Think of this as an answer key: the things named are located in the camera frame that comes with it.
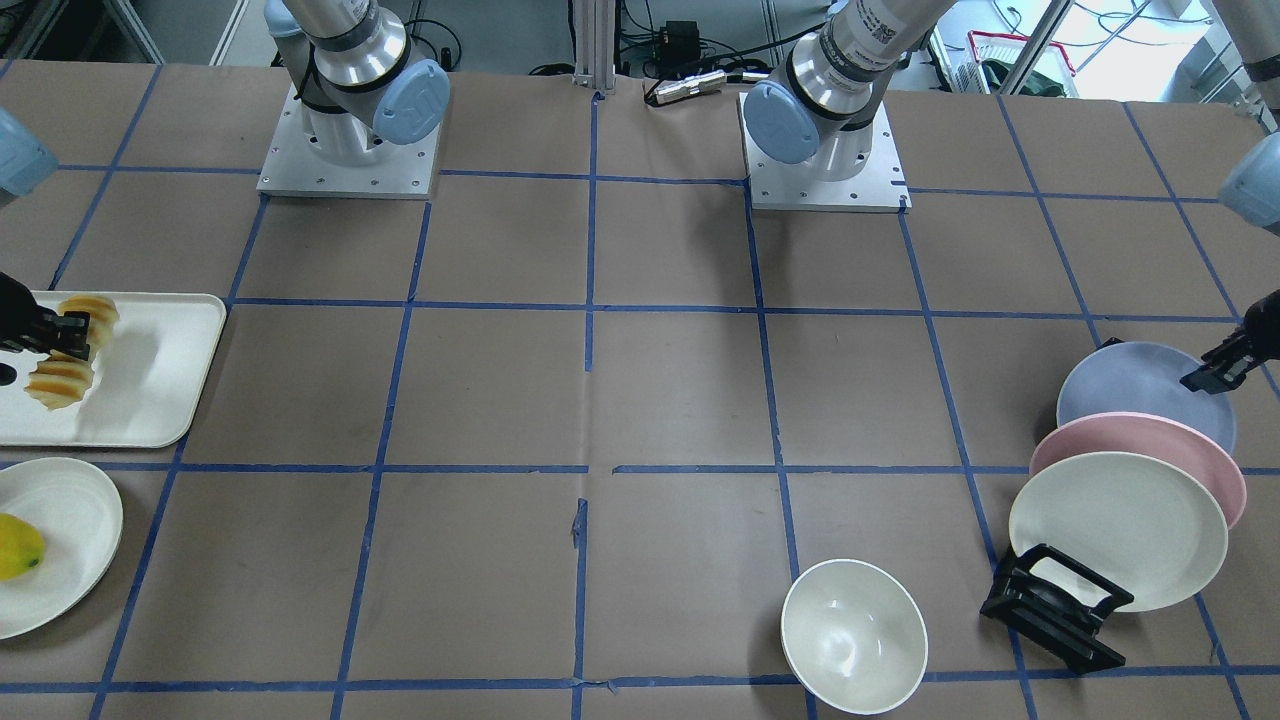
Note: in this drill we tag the yellow banana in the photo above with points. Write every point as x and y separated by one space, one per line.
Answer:
23 547

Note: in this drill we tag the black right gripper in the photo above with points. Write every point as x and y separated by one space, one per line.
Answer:
14 314

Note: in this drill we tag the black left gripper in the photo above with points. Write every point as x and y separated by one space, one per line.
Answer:
1262 335

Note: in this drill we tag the silver cable connector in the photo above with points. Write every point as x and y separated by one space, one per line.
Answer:
667 92

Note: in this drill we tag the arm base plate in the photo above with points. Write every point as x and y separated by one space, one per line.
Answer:
856 172
315 155

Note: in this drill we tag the white round plate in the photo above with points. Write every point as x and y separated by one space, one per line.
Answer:
77 509

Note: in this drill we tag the blue plate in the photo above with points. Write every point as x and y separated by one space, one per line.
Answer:
1145 377

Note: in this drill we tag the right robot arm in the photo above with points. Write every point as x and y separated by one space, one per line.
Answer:
345 57

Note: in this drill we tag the cream tray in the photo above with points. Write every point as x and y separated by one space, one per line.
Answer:
147 381

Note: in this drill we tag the yellow striped bread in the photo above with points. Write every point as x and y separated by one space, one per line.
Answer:
63 378

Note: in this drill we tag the cream bowl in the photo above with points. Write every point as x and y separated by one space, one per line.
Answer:
854 637

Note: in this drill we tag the black dish rack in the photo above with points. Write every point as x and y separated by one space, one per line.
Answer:
1048 615

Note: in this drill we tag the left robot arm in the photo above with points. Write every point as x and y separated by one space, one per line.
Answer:
835 78

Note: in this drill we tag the cream plate in rack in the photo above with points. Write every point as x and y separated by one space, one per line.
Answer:
1137 521

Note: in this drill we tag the pink plate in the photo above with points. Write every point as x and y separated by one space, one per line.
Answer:
1155 436

